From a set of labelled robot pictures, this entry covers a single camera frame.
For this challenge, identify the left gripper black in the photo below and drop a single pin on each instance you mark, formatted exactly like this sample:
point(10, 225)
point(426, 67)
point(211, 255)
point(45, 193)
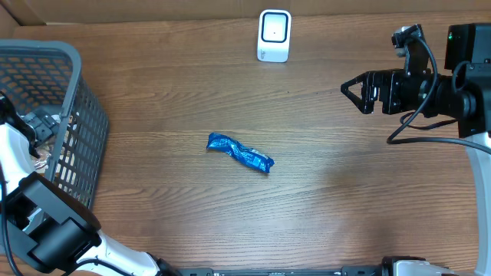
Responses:
point(42, 123)

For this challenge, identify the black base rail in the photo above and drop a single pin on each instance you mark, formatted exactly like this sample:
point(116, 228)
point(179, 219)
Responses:
point(388, 266)

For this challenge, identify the cookie bag brown white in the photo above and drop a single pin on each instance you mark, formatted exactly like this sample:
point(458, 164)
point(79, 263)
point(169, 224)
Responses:
point(41, 163)

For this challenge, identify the grey plastic shopping basket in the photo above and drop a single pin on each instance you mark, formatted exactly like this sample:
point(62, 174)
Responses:
point(46, 75)

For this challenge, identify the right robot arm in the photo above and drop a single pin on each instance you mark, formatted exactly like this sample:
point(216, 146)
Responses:
point(464, 97)

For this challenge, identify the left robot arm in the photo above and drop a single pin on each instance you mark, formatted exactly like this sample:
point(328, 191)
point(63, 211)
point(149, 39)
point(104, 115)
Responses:
point(47, 228)

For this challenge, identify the white barcode scanner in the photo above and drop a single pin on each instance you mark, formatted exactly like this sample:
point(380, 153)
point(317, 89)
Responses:
point(274, 33)

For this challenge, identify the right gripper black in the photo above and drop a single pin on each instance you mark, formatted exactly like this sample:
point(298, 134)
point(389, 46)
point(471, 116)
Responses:
point(369, 91)

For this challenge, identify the blue snack wrapper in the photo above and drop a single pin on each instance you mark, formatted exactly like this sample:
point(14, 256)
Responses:
point(249, 157)

